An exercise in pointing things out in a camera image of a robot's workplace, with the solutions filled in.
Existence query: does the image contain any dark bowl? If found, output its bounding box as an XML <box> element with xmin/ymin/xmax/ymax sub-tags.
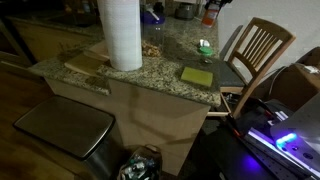
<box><xmin>174</xmin><ymin>3</ymin><xmax>198</xmax><ymax>20</ymax></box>

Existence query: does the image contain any wooden chair with dark cushion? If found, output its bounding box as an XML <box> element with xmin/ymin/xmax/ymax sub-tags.
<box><xmin>206</xmin><ymin>17</ymin><xmax>297</xmax><ymax>120</ymax></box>

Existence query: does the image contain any clear jar with blue lid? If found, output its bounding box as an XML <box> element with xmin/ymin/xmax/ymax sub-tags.
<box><xmin>140</xmin><ymin>3</ymin><xmax>166</xmax><ymax>57</ymax></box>

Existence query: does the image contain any yellow green sponge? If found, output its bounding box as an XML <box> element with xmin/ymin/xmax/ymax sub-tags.
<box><xmin>180</xmin><ymin>66</ymin><xmax>214</xmax><ymax>88</ymax></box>

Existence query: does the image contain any white paper towel roll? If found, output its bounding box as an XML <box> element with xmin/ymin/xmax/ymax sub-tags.
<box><xmin>96</xmin><ymin>0</ymin><xmax>144</xmax><ymax>72</ymax></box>

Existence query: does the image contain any brown cardboard box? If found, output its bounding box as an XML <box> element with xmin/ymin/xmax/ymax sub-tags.
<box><xmin>266</xmin><ymin>46</ymin><xmax>320</xmax><ymax>113</ymax></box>

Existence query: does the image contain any white item on box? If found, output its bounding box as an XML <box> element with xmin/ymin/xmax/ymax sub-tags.
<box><xmin>303</xmin><ymin>65</ymin><xmax>320</xmax><ymax>74</ymax></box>

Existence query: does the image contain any small wooden board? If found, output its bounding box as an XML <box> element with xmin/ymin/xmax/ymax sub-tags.
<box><xmin>83</xmin><ymin>42</ymin><xmax>111</xmax><ymax>63</ymax></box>

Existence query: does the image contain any wooden cutting board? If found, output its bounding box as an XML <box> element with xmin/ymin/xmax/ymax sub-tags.
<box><xmin>64</xmin><ymin>54</ymin><xmax>109</xmax><ymax>77</ymax></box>

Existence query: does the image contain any metal robot mounting plate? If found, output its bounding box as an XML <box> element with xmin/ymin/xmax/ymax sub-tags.
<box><xmin>244</xmin><ymin>128</ymin><xmax>320</xmax><ymax>180</ymax></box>

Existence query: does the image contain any bag of trash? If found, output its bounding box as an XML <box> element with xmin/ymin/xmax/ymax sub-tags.
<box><xmin>117</xmin><ymin>144</ymin><xmax>164</xmax><ymax>180</ymax></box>

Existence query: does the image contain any stainless steel trash can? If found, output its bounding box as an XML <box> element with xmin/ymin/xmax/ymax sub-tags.
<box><xmin>13</xmin><ymin>94</ymin><xmax>124</xmax><ymax>180</ymax></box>

